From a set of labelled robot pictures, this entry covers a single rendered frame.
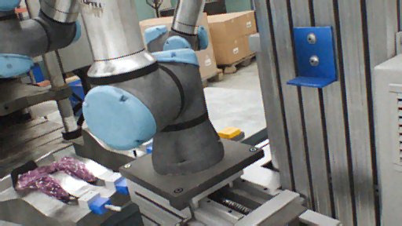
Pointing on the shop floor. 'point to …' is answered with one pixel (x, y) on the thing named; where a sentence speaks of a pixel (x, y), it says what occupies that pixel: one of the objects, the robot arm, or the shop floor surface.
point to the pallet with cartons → (232, 39)
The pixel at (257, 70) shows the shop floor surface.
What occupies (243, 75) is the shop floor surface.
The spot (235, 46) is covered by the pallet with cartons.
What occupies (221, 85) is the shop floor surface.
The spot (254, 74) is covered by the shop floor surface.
